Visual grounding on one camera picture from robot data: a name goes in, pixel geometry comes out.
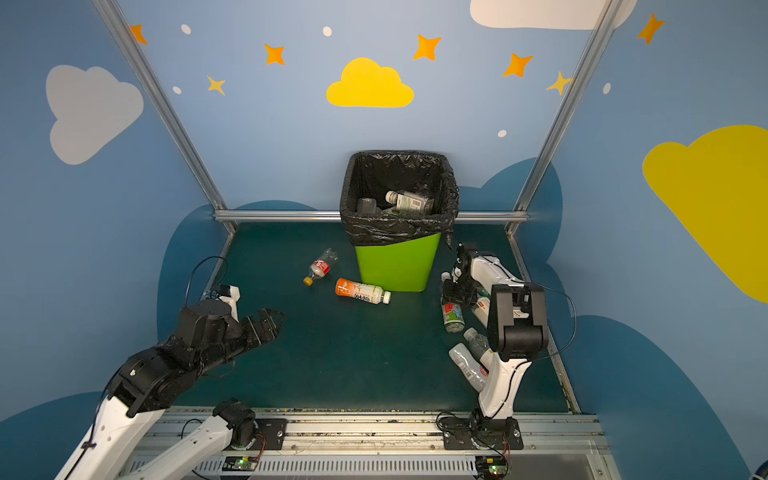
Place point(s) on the orange juice bottle back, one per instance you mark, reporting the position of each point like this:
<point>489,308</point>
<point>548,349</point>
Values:
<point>368,293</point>

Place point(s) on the aluminium left frame post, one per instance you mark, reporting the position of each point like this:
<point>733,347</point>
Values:
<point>113,17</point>

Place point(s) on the white bottle red logo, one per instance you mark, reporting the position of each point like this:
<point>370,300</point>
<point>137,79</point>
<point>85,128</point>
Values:
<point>475,374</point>

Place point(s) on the clear bottle green cap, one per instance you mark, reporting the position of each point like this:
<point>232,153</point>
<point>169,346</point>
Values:
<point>409,202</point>

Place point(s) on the clear bottle red label yellow cap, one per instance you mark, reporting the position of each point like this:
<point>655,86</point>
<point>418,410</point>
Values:
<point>321,266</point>

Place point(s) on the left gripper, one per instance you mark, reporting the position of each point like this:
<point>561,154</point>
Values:
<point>252,330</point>

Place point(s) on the white bottle pink label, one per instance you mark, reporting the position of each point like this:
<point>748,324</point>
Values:
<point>481,306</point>

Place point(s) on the aluminium back frame rail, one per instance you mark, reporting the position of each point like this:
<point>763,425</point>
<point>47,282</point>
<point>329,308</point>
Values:
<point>253,216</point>

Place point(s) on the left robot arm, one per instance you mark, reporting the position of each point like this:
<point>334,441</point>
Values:
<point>208,335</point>

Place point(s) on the green plastic bin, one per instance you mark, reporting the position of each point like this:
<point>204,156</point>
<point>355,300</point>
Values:
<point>400,267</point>

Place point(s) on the aluminium frame post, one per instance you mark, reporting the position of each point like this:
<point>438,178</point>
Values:
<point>591,55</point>
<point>113,17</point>

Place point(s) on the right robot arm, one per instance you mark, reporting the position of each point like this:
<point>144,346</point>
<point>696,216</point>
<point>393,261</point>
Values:
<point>516,323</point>

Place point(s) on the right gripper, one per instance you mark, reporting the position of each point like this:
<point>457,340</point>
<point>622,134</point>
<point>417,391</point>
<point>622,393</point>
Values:
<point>459,279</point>

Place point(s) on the black bin liner bag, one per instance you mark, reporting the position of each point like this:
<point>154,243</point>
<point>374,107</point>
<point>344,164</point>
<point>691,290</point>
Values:
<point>370,221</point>

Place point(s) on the aluminium right frame post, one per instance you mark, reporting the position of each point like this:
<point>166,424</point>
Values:
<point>591,55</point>

